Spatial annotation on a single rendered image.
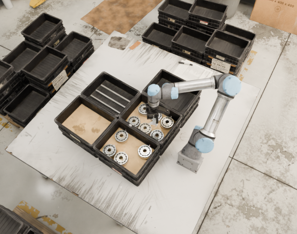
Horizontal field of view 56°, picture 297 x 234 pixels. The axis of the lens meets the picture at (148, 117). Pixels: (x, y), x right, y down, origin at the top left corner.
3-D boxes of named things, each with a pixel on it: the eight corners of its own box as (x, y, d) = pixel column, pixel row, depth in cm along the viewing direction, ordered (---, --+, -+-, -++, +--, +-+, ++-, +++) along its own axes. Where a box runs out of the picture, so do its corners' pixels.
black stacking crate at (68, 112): (119, 125, 225) (117, 118, 216) (94, 153, 213) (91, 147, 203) (82, 102, 238) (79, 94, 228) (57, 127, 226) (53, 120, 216)
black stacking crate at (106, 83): (141, 100, 238) (140, 92, 228) (119, 125, 225) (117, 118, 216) (105, 79, 250) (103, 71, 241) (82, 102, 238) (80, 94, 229)
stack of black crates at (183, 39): (209, 57, 349) (214, 36, 320) (199, 73, 336) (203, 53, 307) (180, 46, 361) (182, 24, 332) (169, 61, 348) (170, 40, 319)
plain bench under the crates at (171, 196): (241, 126, 313) (261, 88, 253) (174, 267, 243) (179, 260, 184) (121, 73, 359) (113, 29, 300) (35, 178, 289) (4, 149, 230)
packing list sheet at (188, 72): (214, 70, 266) (214, 70, 266) (203, 87, 256) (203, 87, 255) (183, 58, 275) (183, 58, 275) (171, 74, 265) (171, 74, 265)
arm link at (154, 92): (161, 91, 174) (147, 92, 174) (160, 103, 182) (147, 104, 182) (160, 82, 179) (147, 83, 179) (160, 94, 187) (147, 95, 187)
